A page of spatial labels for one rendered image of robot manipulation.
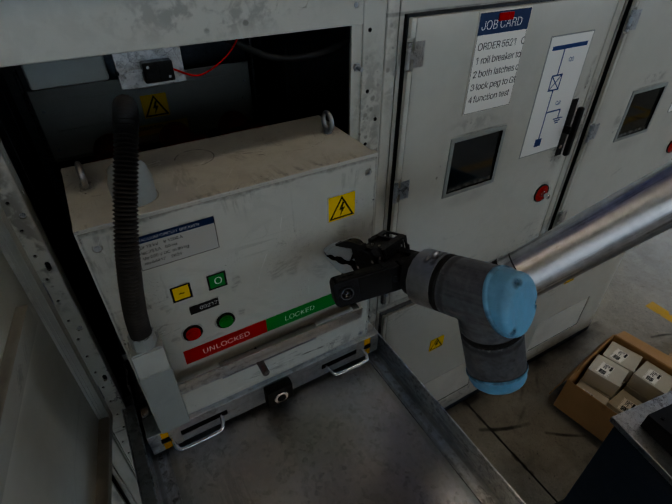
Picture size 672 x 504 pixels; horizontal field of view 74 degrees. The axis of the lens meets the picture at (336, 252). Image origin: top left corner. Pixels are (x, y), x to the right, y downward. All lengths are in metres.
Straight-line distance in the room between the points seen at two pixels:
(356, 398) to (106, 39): 0.83
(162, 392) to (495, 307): 0.50
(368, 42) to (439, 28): 0.15
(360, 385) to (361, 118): 0.60
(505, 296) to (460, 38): 0.59
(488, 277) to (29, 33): 0.67
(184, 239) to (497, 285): 0.46
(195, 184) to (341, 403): 0.59
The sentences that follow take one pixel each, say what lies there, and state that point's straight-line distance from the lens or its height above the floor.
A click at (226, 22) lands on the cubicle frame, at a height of 1.60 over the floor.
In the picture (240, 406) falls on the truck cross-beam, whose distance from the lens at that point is 1.03.
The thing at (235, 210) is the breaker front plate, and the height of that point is 1.36.
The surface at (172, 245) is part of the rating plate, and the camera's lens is 0.72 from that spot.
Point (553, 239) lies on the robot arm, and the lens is 0.79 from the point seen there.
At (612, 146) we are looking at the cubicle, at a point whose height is 1.13.
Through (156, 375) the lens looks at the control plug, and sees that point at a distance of 0.72.
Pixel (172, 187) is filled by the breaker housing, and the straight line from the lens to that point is 0.74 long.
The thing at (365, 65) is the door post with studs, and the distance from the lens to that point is 0.91.
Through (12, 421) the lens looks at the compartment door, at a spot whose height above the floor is 1.21.
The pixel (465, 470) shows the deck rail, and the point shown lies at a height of 0.85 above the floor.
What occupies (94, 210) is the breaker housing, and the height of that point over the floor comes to 1.39.
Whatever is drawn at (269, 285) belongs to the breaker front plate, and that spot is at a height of 1.18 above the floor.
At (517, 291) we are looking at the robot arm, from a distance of 0.62.
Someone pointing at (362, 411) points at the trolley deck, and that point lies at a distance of 1.06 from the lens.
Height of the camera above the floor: 1.73
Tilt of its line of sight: 37 degrees down
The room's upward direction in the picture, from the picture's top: straight up
